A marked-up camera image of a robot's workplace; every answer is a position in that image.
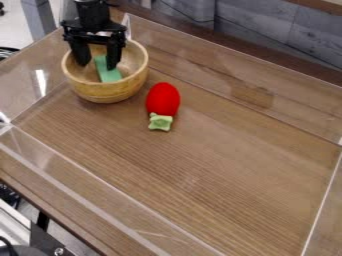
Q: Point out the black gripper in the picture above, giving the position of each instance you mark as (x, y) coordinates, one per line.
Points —
(109, 34)

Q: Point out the green rectangular stick block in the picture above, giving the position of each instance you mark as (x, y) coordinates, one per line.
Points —
(106, 75)

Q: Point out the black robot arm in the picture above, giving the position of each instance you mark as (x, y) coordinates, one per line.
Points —
(91, 12)

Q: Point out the brown wooden bowl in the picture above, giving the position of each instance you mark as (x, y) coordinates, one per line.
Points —
(107, 86)

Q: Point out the red plush strawberry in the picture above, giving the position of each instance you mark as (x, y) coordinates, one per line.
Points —
(162, 105)

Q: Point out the black table leg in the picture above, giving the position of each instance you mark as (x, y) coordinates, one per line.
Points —
(43, 221)

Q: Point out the clear acrylic enclosure walls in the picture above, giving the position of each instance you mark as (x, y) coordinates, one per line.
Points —
(242, 181)

